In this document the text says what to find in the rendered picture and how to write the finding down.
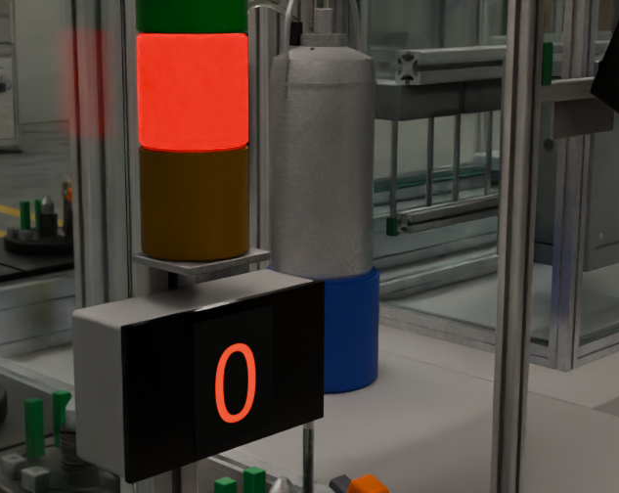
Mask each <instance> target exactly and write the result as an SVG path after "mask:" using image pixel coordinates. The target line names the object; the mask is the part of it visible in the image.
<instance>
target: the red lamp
mask: <svg viewBox="0 0 619 493"><path fill-rule="evenodd" d="M136 50H137V90H138V131H139V143H141V145H143V146H146V147H150V148H157V149H167V150H215V149H227V148H234V147H239V146H242V145H245V144H246V143H247V142H248V36H245V34H243V33H222V34H165V33H145V34H141V33H140V34H138V36H136Z"/></svg>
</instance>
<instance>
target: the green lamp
mask: <svg viewBox="0 0 619 493"><path fill-rule="evenodd" d="M135 9H136V30H138V32H143V33H165V34H222V33H243V32H245V31H246V30H248V17H247V0H135Z"/></svg>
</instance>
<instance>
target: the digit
mask: <svg viewBox="0 0 619 493"><path fill-rule="evenodd" d="M194 379H195V443H196V452H197V451H199V450H202V449H205V448H208V447H211V446H214V445H217V444H220V443H223V442H226V441H229V440H232V439H235V438H238V437H241V436H243V435H246V434H249V433H252V432H255V431H258V430H260V429H263V428H266V427H269V426H272V304H271V305H267V306H263V307H259V308H255V309H251V310H246V311H243V312H239V313H235V314H231V315H227V316H223V317H219V318H215V319H211V320H207V321H203V322H198V323H194Z"/></svg>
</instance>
